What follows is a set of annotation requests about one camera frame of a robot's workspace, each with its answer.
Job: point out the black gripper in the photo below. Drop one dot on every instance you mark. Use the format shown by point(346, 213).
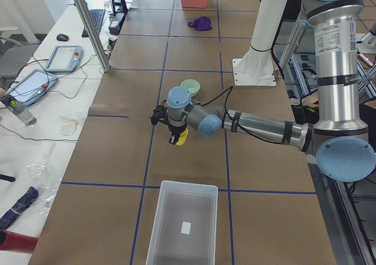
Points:
point(176, 130)

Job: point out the yellow plastic cup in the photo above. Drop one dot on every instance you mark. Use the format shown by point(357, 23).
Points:
point(182, 137)

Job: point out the purple cloth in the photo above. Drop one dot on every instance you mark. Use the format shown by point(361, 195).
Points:
point(201, 24)

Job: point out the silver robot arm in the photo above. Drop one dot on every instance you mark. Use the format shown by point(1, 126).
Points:
point(339, 140)

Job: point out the translucent plastic box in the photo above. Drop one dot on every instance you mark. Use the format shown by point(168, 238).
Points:
point(184, 227)

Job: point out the light green bowl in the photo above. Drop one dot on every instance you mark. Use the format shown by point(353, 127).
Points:
point(193, 86)

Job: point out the crumpled white tissue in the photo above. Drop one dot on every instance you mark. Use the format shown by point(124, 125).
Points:
point(69, 122)

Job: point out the teach pendant far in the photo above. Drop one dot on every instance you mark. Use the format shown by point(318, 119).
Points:
point(64, 59)

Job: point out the teach pendant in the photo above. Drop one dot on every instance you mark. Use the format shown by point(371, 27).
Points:
point(33, 87)
point(64, 59)

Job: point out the seated person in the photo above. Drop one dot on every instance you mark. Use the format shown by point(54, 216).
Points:
point(305, 110)

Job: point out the crumpled clear plastic wrap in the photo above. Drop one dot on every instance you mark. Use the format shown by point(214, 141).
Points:
point(46, 182)

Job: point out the black keyboard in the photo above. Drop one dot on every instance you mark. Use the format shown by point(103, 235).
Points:
point(97, 16)

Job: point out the folded blue umbrella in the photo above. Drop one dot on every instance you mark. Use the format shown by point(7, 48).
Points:
point(19, 207)

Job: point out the clear water bottle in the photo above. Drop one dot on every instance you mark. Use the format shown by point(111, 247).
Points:
point(19, 110)

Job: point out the black computer mouse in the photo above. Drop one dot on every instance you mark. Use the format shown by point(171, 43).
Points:
point(62, 37)

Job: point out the teach pendant near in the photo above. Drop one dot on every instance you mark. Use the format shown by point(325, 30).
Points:
point(33, 87)

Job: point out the red cylinder bottle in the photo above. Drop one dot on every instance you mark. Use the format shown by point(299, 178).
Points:
point(15, 242)

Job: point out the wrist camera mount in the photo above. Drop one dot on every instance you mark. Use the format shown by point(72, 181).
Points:
point(159, 115)

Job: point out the white pedestal column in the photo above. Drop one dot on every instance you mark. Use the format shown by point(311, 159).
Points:
point(255, 68)

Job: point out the aluminium frame post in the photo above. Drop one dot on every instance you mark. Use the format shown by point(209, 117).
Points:
point(93, 35)

